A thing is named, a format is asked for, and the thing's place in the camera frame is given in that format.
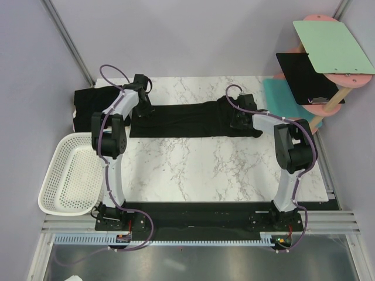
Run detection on aluminium frame rail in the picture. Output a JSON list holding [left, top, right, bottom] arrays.
[[40, 0, 96, 87]]

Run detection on black printed t shirt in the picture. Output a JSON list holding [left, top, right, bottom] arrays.
[[129, 96, 263, 138]]

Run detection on black clipboard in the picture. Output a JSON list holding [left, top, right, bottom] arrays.
[[276, 53, 339, 105]]

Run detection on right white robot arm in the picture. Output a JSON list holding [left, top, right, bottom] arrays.
[[231, 110, 318, 231]]

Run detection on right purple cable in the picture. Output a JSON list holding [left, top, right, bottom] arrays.
[[225, 84, 319, 254]]

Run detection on green clipboard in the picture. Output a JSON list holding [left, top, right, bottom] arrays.
[[293, 20, 374, 75]]

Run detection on folded black t shirt stack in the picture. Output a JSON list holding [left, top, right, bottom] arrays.
[[73, 86, 120, 132]]

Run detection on light blue cable duct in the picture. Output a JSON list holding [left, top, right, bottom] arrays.
[[53, 233, 277, 246]]

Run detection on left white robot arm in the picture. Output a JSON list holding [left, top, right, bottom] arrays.
[[91, 83, 154, 209]]

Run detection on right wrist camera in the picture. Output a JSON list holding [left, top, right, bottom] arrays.
[[237, 94, 257, 111]]

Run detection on pink wooden shelf stand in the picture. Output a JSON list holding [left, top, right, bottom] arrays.
[[276, 14, 374, 133]]

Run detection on teal mat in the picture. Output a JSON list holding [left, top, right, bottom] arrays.
[[262, 78, 314, 121]]

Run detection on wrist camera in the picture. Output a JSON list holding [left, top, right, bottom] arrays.
[[133, 74, 153, 94], [237, 94, 257, 111]]

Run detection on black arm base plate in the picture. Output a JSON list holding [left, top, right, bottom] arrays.
[[95, 202, 304, 232]]

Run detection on white perforated laundry basket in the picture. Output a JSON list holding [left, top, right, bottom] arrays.
[[37, 132, 103, 217]]

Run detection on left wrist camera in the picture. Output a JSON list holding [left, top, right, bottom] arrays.
[[133, 74, 153, 94]]

